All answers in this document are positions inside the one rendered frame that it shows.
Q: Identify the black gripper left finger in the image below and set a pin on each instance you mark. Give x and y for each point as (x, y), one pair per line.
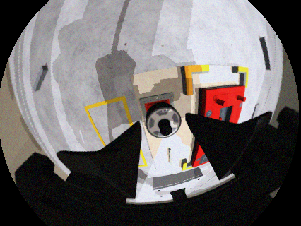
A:
(117, 163)

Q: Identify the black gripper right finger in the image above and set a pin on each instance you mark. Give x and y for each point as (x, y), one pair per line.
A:
(223, 142)

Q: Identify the black wheel with grey rim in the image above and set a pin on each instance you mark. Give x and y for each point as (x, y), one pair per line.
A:
(158, 111)

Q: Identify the yellow rectangular outline on table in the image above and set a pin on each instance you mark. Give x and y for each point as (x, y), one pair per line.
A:
(118, 99)

